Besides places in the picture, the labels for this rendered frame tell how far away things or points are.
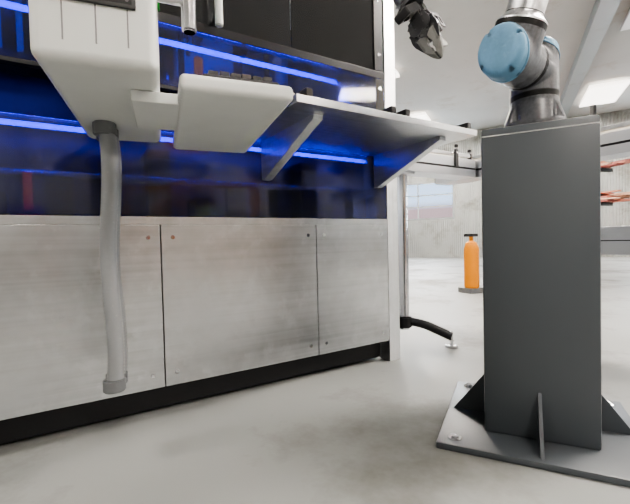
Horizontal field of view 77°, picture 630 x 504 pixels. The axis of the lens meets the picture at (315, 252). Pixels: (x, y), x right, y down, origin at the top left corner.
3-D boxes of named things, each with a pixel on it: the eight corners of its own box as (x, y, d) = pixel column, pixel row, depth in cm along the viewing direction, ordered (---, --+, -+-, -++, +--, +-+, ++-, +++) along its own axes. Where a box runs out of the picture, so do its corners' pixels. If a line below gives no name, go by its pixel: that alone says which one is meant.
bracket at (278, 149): (261, 180, 135) (260, 142, 135) (269, 180, 137) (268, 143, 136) (314, 162, 106) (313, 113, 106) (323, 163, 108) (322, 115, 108)
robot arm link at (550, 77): (567, 94, 105) (567, 42, 104) (548, 82, 96) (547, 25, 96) (520, 107, 114) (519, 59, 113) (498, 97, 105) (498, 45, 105)
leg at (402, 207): (391, 328, 197) (388, 173, 195) (404, 325, 201) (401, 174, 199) (404, 331, 189) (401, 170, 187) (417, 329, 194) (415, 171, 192)
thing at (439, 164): (381, 166, 176) (381, 131, 176) (360, 172, 189) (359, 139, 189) (478, 176, 213) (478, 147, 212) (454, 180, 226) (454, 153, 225)
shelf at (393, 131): (228, 144, 137) (228, 138, 137) (381, 161, 174) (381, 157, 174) (296, 101, 96) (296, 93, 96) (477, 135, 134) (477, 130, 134)
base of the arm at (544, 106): (564, 136, 109) (563, 100, 109) (571, 122, 95) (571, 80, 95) (503, 143, 116) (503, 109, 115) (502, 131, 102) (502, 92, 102)
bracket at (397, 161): (373, 187, 162) (373, 155, 161) (379, 188, 163) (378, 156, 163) (440, 174, 133) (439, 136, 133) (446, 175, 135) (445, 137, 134)
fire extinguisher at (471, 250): (459, 290, 388) (458, 234, 386) (487, 291, 377) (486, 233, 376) (457, 293, 366) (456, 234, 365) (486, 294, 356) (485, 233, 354)
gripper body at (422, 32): (447, 27, 117) (429, -3, 120) (432, 20, 112) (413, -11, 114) (428, 48, 123) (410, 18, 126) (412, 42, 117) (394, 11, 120)
